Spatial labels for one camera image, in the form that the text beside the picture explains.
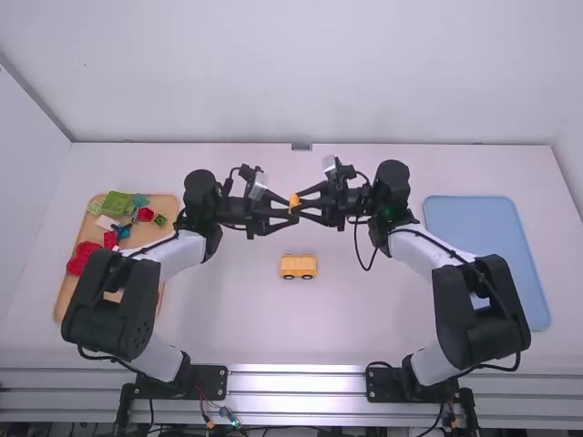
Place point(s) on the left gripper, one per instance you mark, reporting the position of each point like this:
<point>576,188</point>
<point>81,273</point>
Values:
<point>237,211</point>

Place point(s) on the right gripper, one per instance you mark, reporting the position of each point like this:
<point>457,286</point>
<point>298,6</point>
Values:
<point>348,200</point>

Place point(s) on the yellow toy brick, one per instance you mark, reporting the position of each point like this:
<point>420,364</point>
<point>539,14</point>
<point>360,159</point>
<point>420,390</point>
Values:
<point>294,202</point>

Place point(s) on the yellow toy car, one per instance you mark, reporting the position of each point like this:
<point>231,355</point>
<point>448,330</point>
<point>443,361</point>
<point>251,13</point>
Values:
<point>298,266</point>

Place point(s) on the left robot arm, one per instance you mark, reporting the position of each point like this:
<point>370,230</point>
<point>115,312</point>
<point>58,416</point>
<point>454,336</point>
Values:
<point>182,250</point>

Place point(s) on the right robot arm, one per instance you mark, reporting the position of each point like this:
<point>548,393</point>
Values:
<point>419,246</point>

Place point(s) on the small green toy brick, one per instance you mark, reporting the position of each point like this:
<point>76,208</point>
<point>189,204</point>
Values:
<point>160,220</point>

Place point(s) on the tan tray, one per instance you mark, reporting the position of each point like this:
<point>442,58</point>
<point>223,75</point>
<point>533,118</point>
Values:
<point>150,236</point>

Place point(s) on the teal toy brick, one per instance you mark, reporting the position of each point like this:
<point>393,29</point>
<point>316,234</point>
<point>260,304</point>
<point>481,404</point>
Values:
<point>141,200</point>

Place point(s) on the blue toy brick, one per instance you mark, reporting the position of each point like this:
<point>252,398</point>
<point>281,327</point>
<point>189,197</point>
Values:
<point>122,231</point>

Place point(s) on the large green toy brick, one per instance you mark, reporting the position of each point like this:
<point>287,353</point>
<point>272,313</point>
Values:
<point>116,203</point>

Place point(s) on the white toy brick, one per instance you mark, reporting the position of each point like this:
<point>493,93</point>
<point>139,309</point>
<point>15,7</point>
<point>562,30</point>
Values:
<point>105,221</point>

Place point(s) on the silver rails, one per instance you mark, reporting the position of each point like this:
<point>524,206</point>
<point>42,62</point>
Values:
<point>296,387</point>

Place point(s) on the blue mat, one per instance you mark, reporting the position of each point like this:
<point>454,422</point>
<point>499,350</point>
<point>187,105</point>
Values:
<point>492,246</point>

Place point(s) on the pale green toy brick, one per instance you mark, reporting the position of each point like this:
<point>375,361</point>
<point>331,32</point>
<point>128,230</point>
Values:
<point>95,207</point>

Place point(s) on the large red toy brick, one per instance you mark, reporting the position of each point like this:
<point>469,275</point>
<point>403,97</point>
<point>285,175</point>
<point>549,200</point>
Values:
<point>82,259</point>

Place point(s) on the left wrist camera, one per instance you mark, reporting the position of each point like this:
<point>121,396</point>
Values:
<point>257,186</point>

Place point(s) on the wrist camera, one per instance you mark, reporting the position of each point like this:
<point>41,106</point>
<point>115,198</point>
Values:
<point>257,186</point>
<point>330,167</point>

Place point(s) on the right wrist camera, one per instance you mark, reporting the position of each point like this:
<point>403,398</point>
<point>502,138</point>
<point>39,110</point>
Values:
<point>330,167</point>

